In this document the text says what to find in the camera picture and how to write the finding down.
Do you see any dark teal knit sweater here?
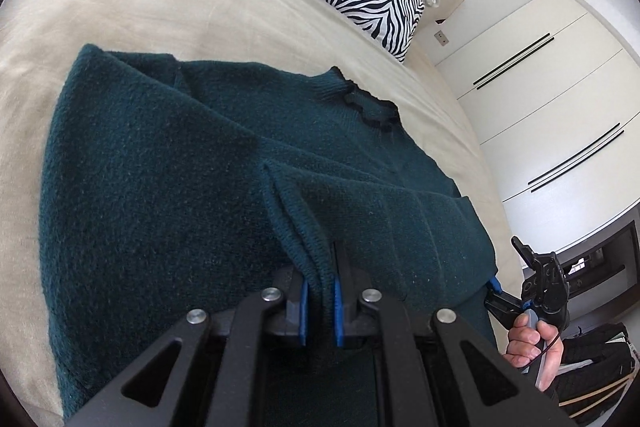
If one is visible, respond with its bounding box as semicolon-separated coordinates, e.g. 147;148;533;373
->
39;44;501;427

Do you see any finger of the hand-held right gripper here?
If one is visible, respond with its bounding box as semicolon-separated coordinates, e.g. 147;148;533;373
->
510;235;540;269
483;276;525;329

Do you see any black bag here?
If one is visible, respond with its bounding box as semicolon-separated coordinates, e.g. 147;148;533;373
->
554;322;640;420

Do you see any person's right hand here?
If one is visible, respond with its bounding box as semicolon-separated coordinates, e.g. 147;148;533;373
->
502;324;564;392

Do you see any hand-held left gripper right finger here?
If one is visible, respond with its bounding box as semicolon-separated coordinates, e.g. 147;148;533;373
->
331;241;576;427

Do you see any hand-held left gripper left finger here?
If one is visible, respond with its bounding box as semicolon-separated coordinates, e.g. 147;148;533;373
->
65;266;311;427

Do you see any white wardrobe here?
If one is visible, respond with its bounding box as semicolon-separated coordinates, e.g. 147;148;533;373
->
435;0;640;258

